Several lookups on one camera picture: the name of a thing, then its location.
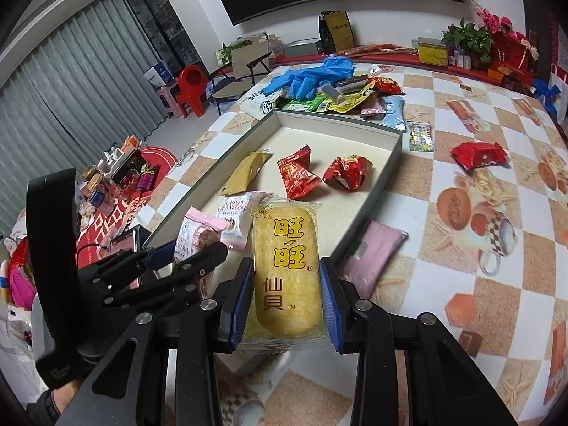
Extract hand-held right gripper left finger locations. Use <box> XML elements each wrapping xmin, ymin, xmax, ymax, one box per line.
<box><xmin>49</xmin><ymin>257</ymin><xmax>255</xmax><ymax>426</ymax></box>

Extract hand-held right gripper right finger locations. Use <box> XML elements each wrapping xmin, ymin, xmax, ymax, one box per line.
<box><xmin>317</xmin><ymin>257</ymin><xmax>520</xmax><ymax>426</ymax></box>

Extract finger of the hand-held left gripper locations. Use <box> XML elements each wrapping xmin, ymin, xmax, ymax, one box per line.
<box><xmin>80</xmin><ymin>240</ymin><xmax>179</xmax><ymax>291</ymax></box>
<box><xmin>104</xmin><ymin>240</ymin><xmax>229</xmax><ymax>318</ymax></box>

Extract pink white nougat packet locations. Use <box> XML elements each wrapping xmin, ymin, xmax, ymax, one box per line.
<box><xmin>171</xmin><ymin>206</ymin><xmax>225</xmax><ymax>267</ymax></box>
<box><xmin>216</xmin><ymin>191</ymin><xmax>267</xmax><ymax>250</ymax></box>

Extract yellow rice cracker packet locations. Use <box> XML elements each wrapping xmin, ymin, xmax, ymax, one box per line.
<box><xmin>240</xmin><ymin>200</ymin><xmax>331</xmax><ymax>356</ymax></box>

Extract gold snack packet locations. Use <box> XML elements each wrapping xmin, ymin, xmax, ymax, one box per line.
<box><xmin>221</xmin><ymin>150</ymin><xmax>272</xmax><ymax>196</ymax></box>

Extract red crinkled snack packet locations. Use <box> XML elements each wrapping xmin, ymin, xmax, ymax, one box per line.
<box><xmin>277</xmin><ymin>144</ymin><xmax>322</xmax><ymax>200</ymax></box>
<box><xmin>322</xmin><ymin>154</ymin><xmax>373</xmax><ymax>192</ymax></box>

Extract grey shallow tray box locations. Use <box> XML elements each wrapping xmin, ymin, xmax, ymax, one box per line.
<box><xmin>140</xmin><ymin>107</ymin><xmax>404</xmax><ymax>382</ymax></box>

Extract person's left forearm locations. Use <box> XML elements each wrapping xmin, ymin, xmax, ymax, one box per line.
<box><xmin>38</xmin><ymin>379</ymin><xmax>85</xmax><ymax>424</ymax></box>

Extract red printed box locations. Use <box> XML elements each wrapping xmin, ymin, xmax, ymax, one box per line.
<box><xmin>77</xmin><ymin>195</ymin><xmax>149</xmax><ymax>258</ymax></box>

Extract plain pink snack packet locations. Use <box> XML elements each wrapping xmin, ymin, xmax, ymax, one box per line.
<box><xmin>337</xmin><ymin>219</ymin><xmax>408</xmax><ymax>298</ymax></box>

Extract glass jar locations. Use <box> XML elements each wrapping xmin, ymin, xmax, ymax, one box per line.
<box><xmin>82</xmin><ymin>166</ymin><xmax>120</xmax><ymax>214</ymax></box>

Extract checkered printed tablecloth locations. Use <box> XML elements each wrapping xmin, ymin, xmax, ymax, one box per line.
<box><xmin>177</xmin><ymin>60</ymin><xmax>568</xmax><ymax>426</ymax></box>

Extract pink plastic stool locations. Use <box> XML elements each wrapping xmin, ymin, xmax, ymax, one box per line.
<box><xmin>155</xmin><ymin>84</ymin><xmax>178</xmax><ymax>118</ymax></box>

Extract grey curtain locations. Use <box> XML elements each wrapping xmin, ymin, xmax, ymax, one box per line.
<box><xmin>0</xmin><ymin>0</ymin><xmax>169</xmax><ymax>236</ymax></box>

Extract red plastic chair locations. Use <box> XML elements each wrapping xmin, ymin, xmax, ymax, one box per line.
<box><xmin>175</xmin><ymin>64</ymin><xmax>210</xmax><ymax>118</ymax></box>

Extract white printed plastic bag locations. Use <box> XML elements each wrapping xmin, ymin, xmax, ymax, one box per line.
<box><xmin>242</xmin><ymin>89</ymin><xmax>285</xmax><ymax>118</ymax></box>

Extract blue white box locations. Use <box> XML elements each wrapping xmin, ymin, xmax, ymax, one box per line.
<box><xmin>144</xmin><ymin>60</ymin><xmax>174</xmax><ymax>87</ymax></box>

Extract green snack wrapper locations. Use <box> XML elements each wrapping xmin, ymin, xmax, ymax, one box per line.
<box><xmin>282</xmin><ymin>95</ymin><xmax>338</xmax><ymax>113</ymax></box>

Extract small colourful candy packet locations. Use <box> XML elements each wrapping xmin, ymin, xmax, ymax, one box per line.
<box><xmin>407</xmin><ymin>121</ymin><xmax>436</xmax><ymax>152</ymax></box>

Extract beige folding chair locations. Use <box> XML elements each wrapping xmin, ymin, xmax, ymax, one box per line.
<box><xmin>208</xmin><ymin>33</ymin><xmax>273</xmax><ymax>116</ymax></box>

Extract light blue packet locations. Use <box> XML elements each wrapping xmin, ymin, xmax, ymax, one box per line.
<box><xmin>382</xmin><ymin>96</ymin><xmax>406</xmax><ymax>131</ymax></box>

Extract yellow snack wrapper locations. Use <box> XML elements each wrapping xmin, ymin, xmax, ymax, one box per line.
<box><xmin>317</xmin><ymin>82</ymin><xmax>378</xmax><ymax>111</ymax></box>

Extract red pillow snack packet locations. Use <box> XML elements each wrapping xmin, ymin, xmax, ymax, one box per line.
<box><xmin>450</xmin><ymin>141</ymin><xmax>510</xmax><ymax>170</ymax></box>

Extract pile of blue gloves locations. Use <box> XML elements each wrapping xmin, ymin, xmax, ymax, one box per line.
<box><xmin>262</xmin><ymin>55</ymin><xmax>356</xmax><ymax>100</ymax></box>

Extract glass display cabinet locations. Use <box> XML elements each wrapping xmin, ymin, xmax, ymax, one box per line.
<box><xmin>120</xmin><ymin>0</ymin><xmax>207</xmax><ymax>76</ymax></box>

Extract red snack bag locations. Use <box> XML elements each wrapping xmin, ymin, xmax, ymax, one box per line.
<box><xmin>366</xmin><ymin>75</ymin><xmax>405</xmax><ymax>96</ymax></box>

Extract grey flat box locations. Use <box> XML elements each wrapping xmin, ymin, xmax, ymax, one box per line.
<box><xmin>282</xmin><ymin>40</ymin><xmax>322</xmax><ymax>58</ymax></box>

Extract long red package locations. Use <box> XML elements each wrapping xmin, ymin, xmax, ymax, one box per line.
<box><xmin>344</xmin><ymin>43</ymin><xmax>413</xmax><ymax>56</ymax></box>

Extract green yellow tin box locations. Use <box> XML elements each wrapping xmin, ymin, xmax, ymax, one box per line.
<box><xmin>417</xmin><ymin>38</ymin><xmax>450</xmax><ymax>66</ymax></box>

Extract green potted plant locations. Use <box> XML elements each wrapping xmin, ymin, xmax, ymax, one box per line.
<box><xmin>441</xmin><ymin>18</ymin><xmax>493</xmax><ymax>56</ymax></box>

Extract blue ribbon bow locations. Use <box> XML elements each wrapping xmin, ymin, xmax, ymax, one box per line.
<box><xmin>531</xmin><ymin>79</ymin><xmax>561</xmax><ymax>114</ymax></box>

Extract white red shopping bag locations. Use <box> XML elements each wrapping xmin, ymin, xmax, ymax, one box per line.
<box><xmin>548</xmin><ymin>63</ymin><xmax>568</xmax><ymax>120</ymax></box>

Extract red gift box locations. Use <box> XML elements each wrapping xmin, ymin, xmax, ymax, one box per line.
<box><xmin>490</xmin><ymin>29</ymin><xmax>540</xmax><ymax>69</ymax></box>

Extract pink artificial flowers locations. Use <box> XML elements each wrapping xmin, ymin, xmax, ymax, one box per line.
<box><xmin>473</xmin><ymin>0</ymin><xmax>515</xmax><ymax>32</ymax></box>

